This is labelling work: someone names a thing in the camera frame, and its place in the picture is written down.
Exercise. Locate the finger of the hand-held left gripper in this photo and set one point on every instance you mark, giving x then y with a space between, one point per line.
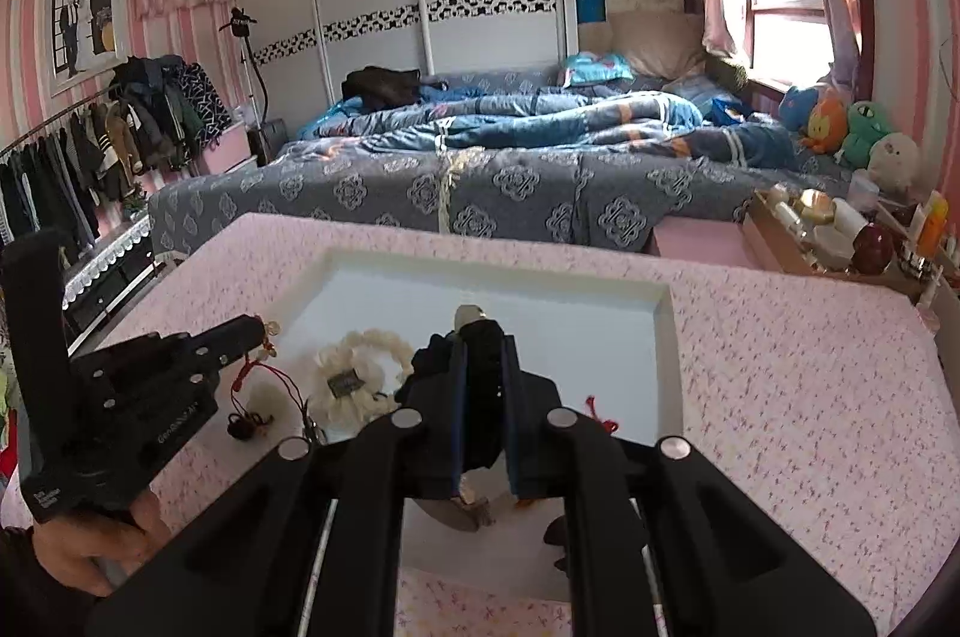
187 352

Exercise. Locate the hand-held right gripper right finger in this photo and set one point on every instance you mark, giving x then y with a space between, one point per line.
675 532

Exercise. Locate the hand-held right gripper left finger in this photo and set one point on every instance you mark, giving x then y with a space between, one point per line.
300 532

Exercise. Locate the white scrunchie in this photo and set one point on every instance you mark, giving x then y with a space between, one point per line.
330 413

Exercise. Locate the black scrunchie with metal bead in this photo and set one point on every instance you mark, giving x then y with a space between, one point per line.
484 382

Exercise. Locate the white shallow tray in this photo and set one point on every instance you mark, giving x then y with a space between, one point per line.
487 284

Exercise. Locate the person's left forearm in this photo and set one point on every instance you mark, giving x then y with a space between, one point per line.
30 592

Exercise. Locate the person's left hand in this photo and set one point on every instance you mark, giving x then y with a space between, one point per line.
90 547

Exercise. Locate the white lace shelf cover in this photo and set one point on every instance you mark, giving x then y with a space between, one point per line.
105 262

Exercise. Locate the clothes rack with clothes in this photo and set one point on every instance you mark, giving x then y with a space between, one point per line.
112 149

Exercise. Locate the bed with grey patterned sheet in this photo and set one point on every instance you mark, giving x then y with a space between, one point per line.
375 190

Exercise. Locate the garment steamer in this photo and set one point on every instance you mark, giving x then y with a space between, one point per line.
251 82

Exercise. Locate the wooden cosmetics tray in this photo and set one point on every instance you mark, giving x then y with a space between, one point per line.
780 247

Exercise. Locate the black bag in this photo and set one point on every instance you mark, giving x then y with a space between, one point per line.
382 88

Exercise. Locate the red round jar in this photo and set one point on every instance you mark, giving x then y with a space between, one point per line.
872 248

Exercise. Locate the orange bottle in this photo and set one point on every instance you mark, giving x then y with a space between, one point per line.
934 224

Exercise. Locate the blue quilt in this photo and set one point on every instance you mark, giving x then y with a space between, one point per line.
540 123

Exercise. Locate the white plush toy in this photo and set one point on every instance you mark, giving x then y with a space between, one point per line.
895 160

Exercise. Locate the orange plush toy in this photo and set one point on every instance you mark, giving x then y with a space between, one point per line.
825 123

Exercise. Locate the blue plush toy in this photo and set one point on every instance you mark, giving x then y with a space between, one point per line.
799 106

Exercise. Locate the green plush toy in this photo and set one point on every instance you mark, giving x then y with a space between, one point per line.
866 130

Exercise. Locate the blue floral pillow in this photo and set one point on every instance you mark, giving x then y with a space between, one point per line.
596 70

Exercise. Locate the beige pillow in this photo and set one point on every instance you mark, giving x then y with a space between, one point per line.
660 44

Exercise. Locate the framed couple wall poster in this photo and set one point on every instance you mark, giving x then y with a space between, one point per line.
82 25

